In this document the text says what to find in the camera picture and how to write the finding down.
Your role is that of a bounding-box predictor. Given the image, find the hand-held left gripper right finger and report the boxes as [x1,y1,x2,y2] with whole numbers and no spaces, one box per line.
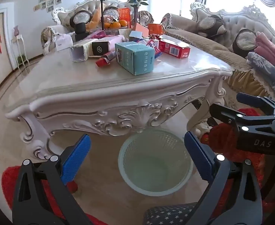
[184,131,264,225]

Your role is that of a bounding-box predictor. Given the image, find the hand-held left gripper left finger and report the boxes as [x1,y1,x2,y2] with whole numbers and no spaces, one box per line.
[12,134,92,225]

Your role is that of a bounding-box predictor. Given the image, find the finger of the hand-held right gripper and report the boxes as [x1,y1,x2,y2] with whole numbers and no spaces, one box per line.
[209,103,275,132]
[236,92,275,117]

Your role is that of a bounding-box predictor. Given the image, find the translucent plastic wastebasket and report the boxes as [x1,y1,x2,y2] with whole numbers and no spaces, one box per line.
[118,128,194,197]

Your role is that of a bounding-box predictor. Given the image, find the magenta long box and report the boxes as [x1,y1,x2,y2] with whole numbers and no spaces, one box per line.
[87,30,106,39]

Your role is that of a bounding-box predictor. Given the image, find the grey patterned blanket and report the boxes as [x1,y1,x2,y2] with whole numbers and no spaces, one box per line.
[246,51,275,99]

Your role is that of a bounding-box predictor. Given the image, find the round patterned brown cushion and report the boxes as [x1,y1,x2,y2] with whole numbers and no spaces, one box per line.
[69,10,91,30]
[232,28,260,59]
[137,10,154,26]
[195,14,227,38]
[103,6,119,19]

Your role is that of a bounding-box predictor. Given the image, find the pink folded blanket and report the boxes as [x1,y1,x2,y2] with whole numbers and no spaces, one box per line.
[254,31,275,69]

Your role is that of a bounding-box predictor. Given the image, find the star patterned dark cloth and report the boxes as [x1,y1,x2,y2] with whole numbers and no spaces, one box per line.
[143,202,199,225]

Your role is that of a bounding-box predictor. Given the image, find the ornate white coffee table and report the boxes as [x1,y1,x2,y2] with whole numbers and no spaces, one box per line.
[4,34,234,160]

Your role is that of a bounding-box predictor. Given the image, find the red white cardboard box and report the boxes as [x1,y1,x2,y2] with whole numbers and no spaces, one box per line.
[158,38,191,59]

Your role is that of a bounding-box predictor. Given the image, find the red white blue snack packet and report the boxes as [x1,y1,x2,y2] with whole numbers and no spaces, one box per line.
[146,39,163,57]

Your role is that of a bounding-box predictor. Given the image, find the teal cardboard box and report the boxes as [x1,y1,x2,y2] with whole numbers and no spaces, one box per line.
[115,41,156,76]

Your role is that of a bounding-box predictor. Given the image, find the red dark snack packet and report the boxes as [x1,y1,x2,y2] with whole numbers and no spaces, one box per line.
[95,51,116,68]

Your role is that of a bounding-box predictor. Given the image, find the beige long box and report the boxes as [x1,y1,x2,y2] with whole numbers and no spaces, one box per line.
[70,38,99,63]

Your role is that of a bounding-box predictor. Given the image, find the orange paper bag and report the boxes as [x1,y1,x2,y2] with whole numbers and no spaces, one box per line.
[148,23,165,35]

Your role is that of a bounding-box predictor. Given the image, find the black white long box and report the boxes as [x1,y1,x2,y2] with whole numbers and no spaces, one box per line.
[91,35,126,58]

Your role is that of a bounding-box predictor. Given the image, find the white parcel bag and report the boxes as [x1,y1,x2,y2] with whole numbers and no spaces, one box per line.
[55,34,74,51]

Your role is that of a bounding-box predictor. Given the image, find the orange flat box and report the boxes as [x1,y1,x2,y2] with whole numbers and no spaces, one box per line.
[134,24,150,37]

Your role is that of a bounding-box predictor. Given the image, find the black flat box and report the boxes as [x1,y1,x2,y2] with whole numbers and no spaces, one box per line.
[74,33,89,42]

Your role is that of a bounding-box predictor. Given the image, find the white plant stand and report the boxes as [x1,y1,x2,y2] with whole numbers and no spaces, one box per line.
[11,34,29,70]

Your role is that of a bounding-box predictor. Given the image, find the glass fruit tray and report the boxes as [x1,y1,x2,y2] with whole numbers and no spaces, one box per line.
[100,26,133,32]

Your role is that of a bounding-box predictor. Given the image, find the purple vase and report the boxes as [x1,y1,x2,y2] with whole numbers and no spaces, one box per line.
[133,6,140,29]

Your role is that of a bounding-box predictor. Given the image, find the black cylinder speaker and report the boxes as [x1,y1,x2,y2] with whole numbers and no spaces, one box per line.
[75,23,88,35]

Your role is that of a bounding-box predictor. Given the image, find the red orange packet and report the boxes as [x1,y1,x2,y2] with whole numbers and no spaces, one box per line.
[117,8,131,21]

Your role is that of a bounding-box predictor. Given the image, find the yellow plastic bag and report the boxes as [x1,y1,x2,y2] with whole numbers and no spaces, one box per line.
[85,9,103,30]

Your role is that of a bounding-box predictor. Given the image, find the clear wrapped snack packet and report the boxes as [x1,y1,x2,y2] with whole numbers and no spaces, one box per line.
[103,14,119,24]

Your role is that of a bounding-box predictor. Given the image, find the black tripod stand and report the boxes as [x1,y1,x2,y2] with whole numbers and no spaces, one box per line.
[95,0,109,27]

